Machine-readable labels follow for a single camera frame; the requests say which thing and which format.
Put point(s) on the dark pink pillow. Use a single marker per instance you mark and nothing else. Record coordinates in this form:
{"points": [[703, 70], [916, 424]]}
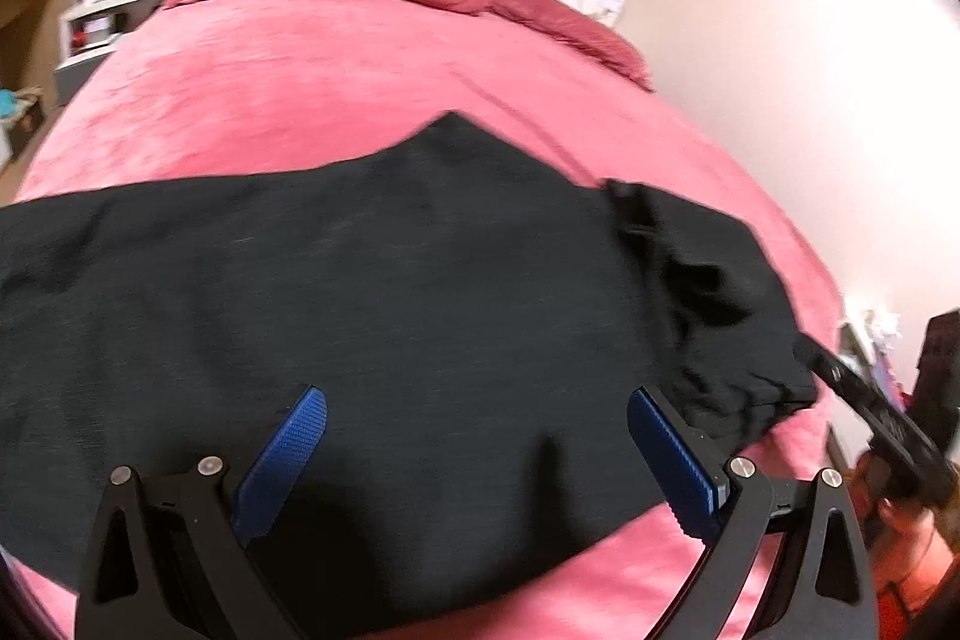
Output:
{"points": [[576, 30]]}

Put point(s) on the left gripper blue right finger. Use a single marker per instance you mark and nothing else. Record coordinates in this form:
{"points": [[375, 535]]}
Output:
{"points": [[820, 584]]}

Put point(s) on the black knitted garment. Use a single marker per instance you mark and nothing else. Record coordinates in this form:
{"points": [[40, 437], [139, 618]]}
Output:
{"points": [[476, 323]]}

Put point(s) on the white bedside table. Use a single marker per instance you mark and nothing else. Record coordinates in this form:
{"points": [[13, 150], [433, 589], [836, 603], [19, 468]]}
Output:
{"points": [[89, 33]]}

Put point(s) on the person's right hand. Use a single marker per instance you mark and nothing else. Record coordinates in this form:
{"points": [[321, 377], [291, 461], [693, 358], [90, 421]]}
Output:
{"points": [[909, 556]]}

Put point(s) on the small dark storage box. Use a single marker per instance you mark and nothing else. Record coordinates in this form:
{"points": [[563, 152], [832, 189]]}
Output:
{"points": [[22, 115]]}

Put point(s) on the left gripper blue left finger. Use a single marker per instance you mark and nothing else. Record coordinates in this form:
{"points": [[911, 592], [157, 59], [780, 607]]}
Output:
{"points": [[167, 556]]}

